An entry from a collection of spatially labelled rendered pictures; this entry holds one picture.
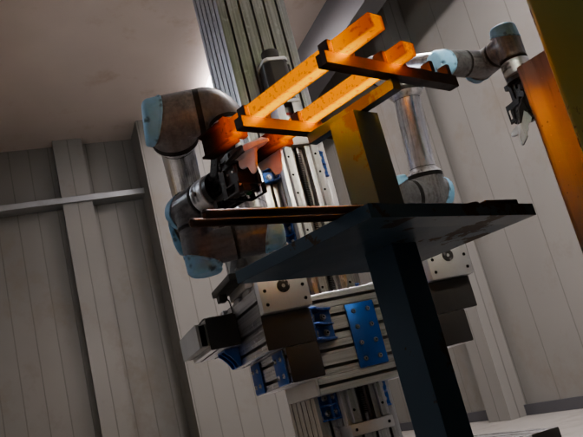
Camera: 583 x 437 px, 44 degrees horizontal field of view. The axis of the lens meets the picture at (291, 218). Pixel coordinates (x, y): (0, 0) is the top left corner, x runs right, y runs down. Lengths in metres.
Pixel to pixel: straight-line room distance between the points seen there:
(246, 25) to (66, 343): 5.57
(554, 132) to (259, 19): 1.47
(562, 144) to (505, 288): 4.53
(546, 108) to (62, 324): 6.77
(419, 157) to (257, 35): 0.69
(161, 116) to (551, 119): 0.88
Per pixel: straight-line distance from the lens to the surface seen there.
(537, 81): 1.36
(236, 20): 2.57
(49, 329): 7.73
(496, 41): 2.10
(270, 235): 1.53
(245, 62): 2.48
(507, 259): 5.72
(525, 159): 5.41
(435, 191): 2.33
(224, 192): 1.44
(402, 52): 1.17
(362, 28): 1.07
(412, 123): 2.39
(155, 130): 1.76
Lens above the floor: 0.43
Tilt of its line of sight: 15 degrees up
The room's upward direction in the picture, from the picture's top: 14 degrees counter-clockwise
